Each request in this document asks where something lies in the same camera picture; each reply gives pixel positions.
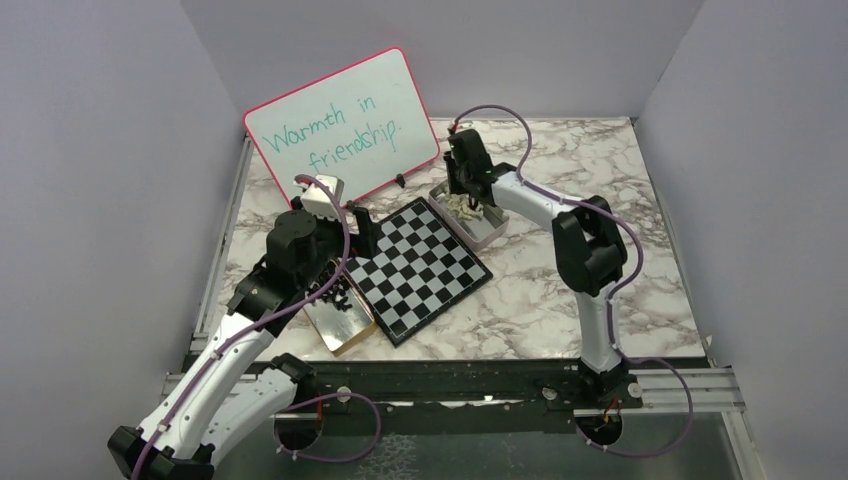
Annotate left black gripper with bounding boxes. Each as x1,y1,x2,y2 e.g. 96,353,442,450
293,196,381,289

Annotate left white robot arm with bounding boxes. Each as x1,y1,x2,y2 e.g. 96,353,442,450
107,206,380,479

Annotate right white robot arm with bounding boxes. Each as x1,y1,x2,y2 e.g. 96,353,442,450
443,127,633,407

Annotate pile of white chess pieces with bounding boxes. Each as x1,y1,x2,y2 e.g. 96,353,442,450
445,194,484,222

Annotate pile of black chess pieces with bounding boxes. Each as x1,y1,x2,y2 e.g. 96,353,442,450
319,274,353,312

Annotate silver tin with white pieces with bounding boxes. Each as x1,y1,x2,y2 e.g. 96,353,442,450
426,181,509,251

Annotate gold tin with black pieces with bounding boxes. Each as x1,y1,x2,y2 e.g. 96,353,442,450
303,273,377,357

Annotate black white chessboard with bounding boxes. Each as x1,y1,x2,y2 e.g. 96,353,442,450
346,197,493,347

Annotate pink framed whiteboard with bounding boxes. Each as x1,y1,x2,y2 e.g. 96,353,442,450
243,47,441,201

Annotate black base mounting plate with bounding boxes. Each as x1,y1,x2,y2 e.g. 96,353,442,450
274,359,680,437

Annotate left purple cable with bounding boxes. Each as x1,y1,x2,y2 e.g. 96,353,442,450
129,174,384,480

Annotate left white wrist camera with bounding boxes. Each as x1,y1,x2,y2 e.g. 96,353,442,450
297,174,344,221

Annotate aluminium rail frame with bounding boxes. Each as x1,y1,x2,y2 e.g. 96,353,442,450
156,135,770,480

